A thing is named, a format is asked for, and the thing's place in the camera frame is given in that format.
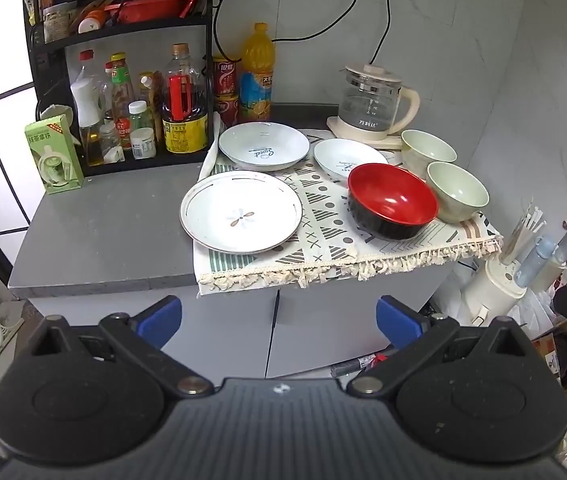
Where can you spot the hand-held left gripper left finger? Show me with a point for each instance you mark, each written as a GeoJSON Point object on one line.
{"type": "Point", "coordinates": [163, 317]}

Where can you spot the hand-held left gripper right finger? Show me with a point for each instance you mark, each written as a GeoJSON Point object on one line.
{"type": "Point", "coordinates": [398, 322]}

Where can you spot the red and black bowl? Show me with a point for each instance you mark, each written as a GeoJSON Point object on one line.
{"type": "Point", "coordinates": [388, 195]}

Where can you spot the white plate with flower print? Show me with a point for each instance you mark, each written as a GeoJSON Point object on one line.
{"type": "Point", "coordinates": [241, 210]}

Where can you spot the pale green bowl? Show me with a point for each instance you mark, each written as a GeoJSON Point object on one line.
{"type": "Point", "coordinates": [456, 190]}
{"type": "Point", "coordinates": [428, 145]}

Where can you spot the small white blue-print plate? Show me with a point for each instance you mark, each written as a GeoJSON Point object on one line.
{"type": "Point", "coordinates": [338, 157]}

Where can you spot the large white blue-print plate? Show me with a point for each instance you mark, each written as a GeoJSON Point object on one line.
{"type": "Point", "coordinates": [263, 142]}

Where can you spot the grey marker pen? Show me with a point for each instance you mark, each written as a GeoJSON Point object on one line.
{"type": "Point", "coordinates": [348, 369]}

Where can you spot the white blender appliance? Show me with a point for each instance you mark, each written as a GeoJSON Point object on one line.
{"type": "Point", "coordinates": [493, 285]}

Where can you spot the bundle of white sticks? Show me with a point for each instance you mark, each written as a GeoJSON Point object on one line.
{"type": "Point", "coordinates": [523, 235]}

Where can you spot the patterned fringed table cloth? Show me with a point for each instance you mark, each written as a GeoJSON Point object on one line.
{"type": "Point", "coordinates": [328, 240]}

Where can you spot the black shelf rack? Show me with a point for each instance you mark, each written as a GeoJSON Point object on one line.
{"type": "Point", "coordinates": [128, 167]}

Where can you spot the small glass jar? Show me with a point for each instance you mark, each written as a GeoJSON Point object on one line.
{"type": "Point", "coordinates": [110, 145]}

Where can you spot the large soy sauce bottle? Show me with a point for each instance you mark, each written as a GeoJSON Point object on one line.
{"type": "Point", "coordinates": [186, 130]}

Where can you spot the green drink mix box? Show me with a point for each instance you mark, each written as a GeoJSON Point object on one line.
{"type": "Point", "coordinates": [53, 155]}

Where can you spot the glass electric kettle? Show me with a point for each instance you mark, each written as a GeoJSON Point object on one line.
{"type": "Point", "coordinates": [368, 102]}

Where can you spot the white cup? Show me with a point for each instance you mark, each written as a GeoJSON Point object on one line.
{"type": "Point", "coordinates": [55, 112]}

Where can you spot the orange juice bottle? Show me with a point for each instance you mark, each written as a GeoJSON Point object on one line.
{"type": "Point", "coordinates": [257, 85]}

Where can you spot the small clear red-cap bottle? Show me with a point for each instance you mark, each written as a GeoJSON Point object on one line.
{"type": "Point", "coordinates": [108, 72]}

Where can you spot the tall clear red-cap bottle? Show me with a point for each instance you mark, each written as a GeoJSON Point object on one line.
{"type": "Point", "coordinates": [87, 62]}

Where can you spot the red plastic container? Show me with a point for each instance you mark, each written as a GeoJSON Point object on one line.
{"type": "Point", "coordinates": [148, 7]}

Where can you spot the glass storage jar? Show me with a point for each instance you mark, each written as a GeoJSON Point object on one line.
{"type": "Point", "coordinates": [58, 22]}

